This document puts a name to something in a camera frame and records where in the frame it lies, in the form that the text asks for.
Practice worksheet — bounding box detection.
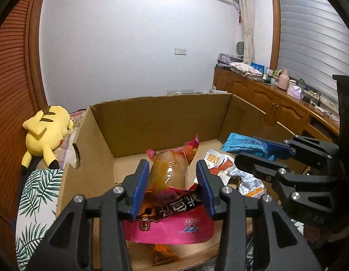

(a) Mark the small white orange snack packet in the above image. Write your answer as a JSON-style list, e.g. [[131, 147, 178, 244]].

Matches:
[[188, 149, 266, 198]]

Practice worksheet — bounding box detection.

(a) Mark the blue foil snack packet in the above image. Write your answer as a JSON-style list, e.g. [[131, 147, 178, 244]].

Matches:
[[221, 133, 276, 161]]

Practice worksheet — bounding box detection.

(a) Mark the pink chicken leg snack bag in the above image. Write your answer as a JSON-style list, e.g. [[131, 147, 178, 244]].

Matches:
[[124, 138, 215, 245]]

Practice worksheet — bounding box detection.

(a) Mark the gold candy snack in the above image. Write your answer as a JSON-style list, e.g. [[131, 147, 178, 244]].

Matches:
[[149, 244, 179, 266]]

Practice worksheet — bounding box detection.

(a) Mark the wooden sideboard cabinet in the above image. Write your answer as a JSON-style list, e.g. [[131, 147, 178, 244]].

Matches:
[[213, 67, 340, 142]]

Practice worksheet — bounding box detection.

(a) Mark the brown cardboard box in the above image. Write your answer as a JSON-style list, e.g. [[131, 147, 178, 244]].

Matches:
[[55, 92, 313, 271]]

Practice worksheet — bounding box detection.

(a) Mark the pink tissue box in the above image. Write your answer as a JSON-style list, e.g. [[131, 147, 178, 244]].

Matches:
[[286, 85, 302, 100]]

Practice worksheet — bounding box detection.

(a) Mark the pink kettle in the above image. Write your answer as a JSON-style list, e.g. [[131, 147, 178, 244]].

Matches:
[[277, 69, 290, 91]]

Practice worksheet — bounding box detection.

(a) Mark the green lidded water bottle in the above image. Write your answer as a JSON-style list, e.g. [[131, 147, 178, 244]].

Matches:
[[298, 78, 305, 96]]

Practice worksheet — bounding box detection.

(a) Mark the folded floral cloth pile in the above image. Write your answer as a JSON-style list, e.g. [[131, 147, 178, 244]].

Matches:
[[229, 62, 263, 78]]

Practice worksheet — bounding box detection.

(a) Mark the yellow Pikachu plush toy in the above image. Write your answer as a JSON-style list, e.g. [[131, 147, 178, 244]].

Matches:
[[21, 106, 74, 174]]

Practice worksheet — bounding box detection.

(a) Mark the palm leaf print bedsheet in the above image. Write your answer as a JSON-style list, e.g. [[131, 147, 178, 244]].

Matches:
[[15, 169, 64, 270]]

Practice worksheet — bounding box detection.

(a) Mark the grey window blind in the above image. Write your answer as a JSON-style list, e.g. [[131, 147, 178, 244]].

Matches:
[[278, 0, 349, 100]]

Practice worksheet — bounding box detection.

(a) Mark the small white fan heater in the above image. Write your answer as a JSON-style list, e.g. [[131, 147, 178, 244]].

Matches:
[[236, 41, 244, 60]]

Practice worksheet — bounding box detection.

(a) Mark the wooden louvered wardrobe door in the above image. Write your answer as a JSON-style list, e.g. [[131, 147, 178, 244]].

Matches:
[[0, 0, 49, 223]]

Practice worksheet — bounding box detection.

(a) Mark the beige curtain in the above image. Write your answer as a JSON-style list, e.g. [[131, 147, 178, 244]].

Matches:
[[239, 0, 254, 65]]

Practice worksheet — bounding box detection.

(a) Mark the white wall switch plate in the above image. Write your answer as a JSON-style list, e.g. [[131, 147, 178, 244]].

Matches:
[[174, 48, 187, 56]]

